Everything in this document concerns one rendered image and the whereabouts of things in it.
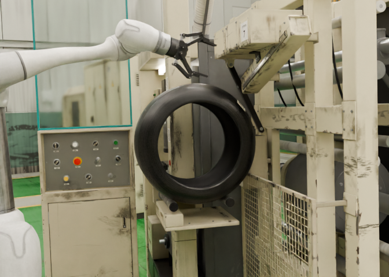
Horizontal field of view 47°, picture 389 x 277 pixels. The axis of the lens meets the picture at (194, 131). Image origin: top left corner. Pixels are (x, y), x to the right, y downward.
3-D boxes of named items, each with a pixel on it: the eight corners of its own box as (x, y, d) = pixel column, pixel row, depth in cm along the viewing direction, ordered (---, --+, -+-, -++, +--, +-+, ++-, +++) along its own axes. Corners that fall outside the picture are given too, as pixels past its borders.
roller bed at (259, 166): (232, 183, 269) (231, 135, 267) (256, 182, 272) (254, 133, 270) (243, 189, 249) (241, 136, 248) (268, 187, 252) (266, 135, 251)
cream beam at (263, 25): (213, 59, 248) (212, 33, 247) (256, 59, 253) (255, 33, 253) (249, 43, 189) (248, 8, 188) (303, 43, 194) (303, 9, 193)
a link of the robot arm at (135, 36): (161, 24, 173) (147, 33, 184) (125, 10, 165) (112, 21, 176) (157, 50, 171) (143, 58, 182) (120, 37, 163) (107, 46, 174)
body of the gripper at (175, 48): (167, 55, 176) (187, 62, 180) (173, 34, 175) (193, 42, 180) (160, 55, 182) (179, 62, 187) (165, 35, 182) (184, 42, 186)
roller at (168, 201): (160, 198, 244) (159, 189, 244) (167, 197, 245) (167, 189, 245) (169, 212, 210) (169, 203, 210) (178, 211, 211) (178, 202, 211)
